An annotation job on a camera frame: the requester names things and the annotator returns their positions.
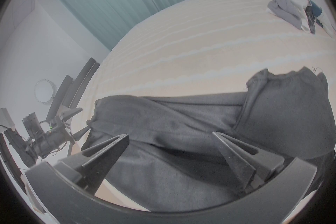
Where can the round wall mirror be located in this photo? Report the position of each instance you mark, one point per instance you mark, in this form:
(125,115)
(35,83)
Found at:
(44,91)

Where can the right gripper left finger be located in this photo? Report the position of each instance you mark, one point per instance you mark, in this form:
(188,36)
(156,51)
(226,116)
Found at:
(105,162)

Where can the bed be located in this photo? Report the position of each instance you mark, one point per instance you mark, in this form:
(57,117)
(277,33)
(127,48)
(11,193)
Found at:
(196,41)

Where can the pile of clothes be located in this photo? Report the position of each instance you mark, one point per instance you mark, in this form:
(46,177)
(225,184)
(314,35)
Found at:
(286,7)

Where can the black and white desk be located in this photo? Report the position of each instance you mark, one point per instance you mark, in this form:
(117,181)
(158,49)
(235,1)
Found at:
(64,86)

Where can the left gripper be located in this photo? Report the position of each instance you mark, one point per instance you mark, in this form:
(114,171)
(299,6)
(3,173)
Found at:
(61,131)

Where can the black T-shirt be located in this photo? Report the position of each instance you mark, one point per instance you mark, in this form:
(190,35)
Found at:
(183,125)

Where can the black chest of drawers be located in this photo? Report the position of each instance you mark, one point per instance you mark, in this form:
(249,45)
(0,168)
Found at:
(86,73)

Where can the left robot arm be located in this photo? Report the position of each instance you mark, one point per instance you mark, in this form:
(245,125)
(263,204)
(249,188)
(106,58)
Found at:
(31,125)

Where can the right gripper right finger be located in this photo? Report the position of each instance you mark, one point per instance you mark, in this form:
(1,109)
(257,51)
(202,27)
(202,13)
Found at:
(236,157)

